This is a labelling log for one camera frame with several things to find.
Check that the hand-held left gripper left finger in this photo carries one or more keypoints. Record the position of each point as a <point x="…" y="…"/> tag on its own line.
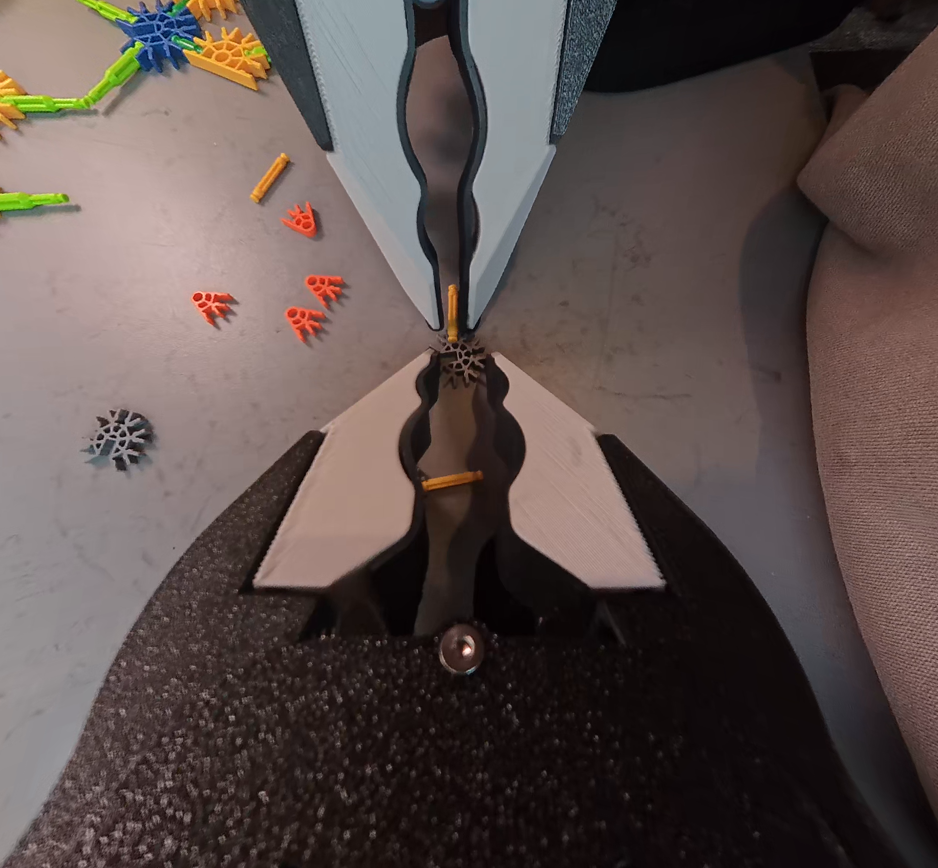
<point x="337" y="509"/>

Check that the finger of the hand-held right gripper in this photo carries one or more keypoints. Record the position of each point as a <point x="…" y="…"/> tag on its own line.
<point x="520" y="76"/>
<point x="359" y="76"/>

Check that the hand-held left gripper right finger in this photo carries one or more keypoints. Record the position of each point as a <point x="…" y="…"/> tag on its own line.
<point x="579" y="509"/>

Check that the yellow short rod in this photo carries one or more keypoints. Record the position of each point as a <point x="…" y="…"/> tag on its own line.
<point x="453" y="311"/>
<point x="270" y="177"/>
<point x="452" y="481"/>

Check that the orange small connector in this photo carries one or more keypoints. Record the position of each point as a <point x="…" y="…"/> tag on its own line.
<point x="212" y="305"/>
<point x="305" y="322"/>
<point x="300" y="221"/>
<point x="325" y="289"/>

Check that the grey snowflake connector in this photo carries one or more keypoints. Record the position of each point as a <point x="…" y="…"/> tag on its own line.
<point x="121" y="435"/>
<point x="462" y="362"/>

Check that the blue yellow green toy model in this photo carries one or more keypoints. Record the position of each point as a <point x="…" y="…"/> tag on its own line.
<point x="157" y="32"/>

